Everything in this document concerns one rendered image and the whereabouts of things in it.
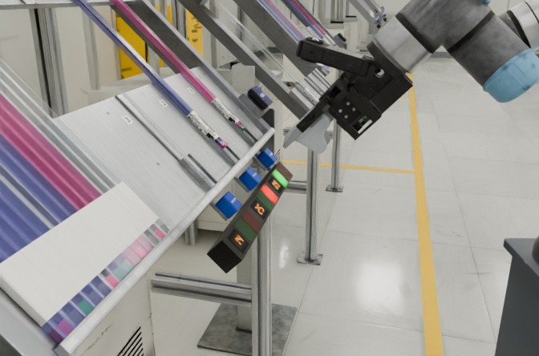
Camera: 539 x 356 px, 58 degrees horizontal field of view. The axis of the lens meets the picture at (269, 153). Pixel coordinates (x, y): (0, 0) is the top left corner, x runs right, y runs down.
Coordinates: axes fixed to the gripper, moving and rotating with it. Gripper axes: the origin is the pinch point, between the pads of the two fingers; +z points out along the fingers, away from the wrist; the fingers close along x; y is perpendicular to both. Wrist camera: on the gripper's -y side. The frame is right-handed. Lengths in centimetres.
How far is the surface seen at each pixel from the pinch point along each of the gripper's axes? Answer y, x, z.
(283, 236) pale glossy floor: 34, 109, 74
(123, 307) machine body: 2, 9, 59
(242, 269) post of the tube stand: 20, 46, 56
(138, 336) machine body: 10, 14, 68
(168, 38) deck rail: -30.3, 19.1, 9.6
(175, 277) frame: 6, 24, 56
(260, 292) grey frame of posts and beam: 23, 22, 40
